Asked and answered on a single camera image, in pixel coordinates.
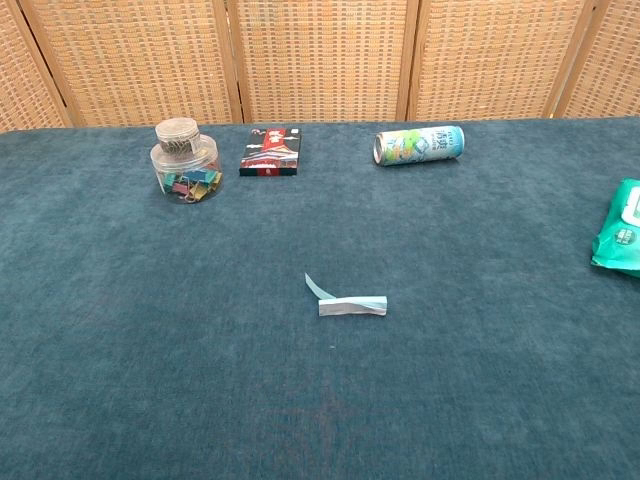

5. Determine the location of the teal fabric tablecloth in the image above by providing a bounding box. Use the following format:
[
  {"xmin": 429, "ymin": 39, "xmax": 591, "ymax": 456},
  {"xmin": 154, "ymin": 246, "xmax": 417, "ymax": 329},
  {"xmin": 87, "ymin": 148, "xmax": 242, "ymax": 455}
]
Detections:
[{"xmin": 0, "ymin": 115, "xmax": 640, "ymax": 480}]

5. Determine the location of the light blue paper strip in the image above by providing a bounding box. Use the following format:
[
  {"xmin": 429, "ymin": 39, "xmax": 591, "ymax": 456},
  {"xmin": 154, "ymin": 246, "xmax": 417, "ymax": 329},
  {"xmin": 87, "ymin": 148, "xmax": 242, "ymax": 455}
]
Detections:
[{"xmin": 304, "ymin": 272, "xmax": 389, "ymax": 309}]

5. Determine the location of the clear jar of binder clips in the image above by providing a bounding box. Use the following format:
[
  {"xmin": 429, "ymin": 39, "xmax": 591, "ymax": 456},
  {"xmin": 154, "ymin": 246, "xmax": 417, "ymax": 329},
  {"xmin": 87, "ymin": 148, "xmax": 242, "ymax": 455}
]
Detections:
[{"xmin": 149, "ymin": 135, "xmax": 225, "ymax": 205}]

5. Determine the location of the black red printed box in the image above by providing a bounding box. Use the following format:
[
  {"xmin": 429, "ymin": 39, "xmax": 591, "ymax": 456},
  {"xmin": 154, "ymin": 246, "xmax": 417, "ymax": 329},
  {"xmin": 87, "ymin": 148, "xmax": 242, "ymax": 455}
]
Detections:
[{"xmin": 238, "ymin": 127, "xmax": 303, "ymax": 178}]

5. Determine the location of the woven rattan screen panel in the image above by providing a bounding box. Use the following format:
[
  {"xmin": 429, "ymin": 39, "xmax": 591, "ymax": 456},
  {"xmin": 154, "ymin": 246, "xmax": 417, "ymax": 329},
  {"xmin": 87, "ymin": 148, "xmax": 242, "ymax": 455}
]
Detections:
[
  {"xmin": 0, "ymin": 0, "xmax": 76, "ymax": 134},
  {"xmin": 552, "ymin": 0, "xmax": 640, "ymax": 120},
  {"xmin": 224, "ymin": 0, "xmax": 420, "ymax": 125},
  {"xmin": 4, "ymin": 0, "xmax": 245, "ymax": 129},
  {"xmin": 397, "ymin": 0, "xmax": 599, "ymax": 123}
]

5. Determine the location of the small clear jar of clips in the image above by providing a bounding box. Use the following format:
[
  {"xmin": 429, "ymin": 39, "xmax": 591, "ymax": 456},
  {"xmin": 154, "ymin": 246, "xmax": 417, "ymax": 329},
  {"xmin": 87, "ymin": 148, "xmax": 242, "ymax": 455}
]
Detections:
[{"xmin": 154, "ymin": 117, "xmax": 202, "ymax": 156}]

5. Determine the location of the white green beverage can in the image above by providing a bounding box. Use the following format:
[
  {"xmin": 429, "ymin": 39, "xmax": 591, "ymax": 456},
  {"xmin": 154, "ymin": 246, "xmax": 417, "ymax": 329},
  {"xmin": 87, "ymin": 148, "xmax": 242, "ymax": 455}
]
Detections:
[{"xmin": 373, "ymin": 125, "xmax": 466, "ymax": 167}]

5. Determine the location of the green wet wipes pack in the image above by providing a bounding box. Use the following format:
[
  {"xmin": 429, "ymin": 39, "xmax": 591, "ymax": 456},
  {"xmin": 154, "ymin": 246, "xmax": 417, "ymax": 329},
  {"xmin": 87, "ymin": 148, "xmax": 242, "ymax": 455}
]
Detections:
[{"xmin": 590, "ymin": 178, "xmax": 640, "ymax": 279}]

